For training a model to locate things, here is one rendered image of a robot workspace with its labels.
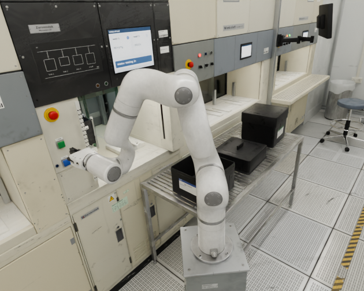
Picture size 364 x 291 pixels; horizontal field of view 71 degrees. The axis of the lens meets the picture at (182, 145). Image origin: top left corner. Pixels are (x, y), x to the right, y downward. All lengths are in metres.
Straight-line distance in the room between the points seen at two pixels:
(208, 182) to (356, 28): 4.64
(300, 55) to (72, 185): 3.66
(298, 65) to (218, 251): 3.53
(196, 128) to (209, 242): 0.53
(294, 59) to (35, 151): 3.78
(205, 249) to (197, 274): 0.11
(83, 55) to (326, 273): 2.13
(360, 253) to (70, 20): 2.48
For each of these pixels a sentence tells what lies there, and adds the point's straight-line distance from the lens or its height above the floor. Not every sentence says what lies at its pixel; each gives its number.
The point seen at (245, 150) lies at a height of 0.86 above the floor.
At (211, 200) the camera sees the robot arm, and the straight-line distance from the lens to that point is 0.93.
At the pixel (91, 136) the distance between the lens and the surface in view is 1.93.
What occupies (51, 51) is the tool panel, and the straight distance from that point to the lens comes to 1.29.
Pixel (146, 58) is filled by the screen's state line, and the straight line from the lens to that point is 1.58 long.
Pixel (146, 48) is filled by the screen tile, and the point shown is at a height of 1.57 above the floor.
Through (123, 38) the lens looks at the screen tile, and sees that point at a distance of 1.48.
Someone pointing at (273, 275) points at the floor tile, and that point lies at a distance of 2.19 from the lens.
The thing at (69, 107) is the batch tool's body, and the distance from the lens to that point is 1.35.
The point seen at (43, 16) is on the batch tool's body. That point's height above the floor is 1.75.
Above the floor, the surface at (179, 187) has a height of 0.82.
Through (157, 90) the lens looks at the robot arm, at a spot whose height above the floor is 1.52.
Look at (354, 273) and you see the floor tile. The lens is 2.39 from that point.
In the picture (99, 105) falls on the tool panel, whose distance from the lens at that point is 2.45.
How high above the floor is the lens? 1.71
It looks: 26 degrees down
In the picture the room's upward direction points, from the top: 4 degrees counter-clockwise
